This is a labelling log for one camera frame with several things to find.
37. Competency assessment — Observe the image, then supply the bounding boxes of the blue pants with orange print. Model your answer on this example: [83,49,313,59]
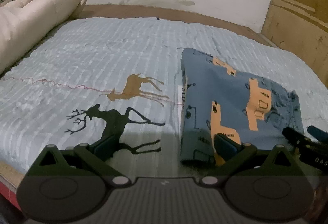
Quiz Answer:
[180,48,304,167]

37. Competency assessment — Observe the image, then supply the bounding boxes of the light blue deer-print bedspread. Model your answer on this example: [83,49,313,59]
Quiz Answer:
[1,18,327,177]

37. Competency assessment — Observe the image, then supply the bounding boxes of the plywood board panel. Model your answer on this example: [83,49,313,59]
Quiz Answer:
[261,0,327,84]

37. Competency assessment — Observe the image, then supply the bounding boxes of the rolled cream quilt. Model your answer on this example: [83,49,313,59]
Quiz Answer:
[1,0,87,72]

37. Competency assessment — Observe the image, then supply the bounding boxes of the brown wooden bed frame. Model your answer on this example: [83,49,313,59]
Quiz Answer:
[77,4,275,47]

